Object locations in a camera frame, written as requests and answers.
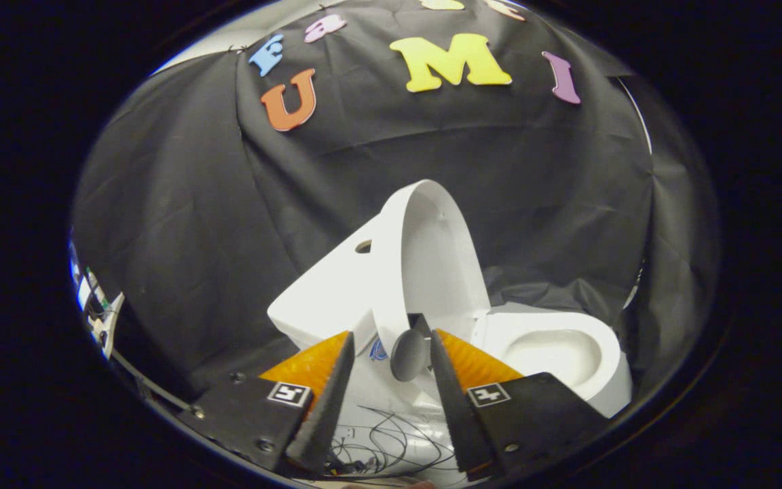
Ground black backdrop cloth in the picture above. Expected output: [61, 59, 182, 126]
[72, 0, 721, 401]

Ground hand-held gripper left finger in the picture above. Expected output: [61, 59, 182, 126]
[181, 331, 356, 475]

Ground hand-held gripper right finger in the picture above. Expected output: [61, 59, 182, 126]
[430, 329, 609, 480]

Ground grey round lid tab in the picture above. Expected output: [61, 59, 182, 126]
[390, 329, 430, 382]

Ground thin black cables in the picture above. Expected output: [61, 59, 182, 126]
[327, 405, 461, 477]

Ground white toilet lid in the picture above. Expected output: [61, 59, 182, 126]
[371, 179, 492, 371]

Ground white toilet bowl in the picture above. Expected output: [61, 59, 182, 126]
[470, 302, 635, 419]

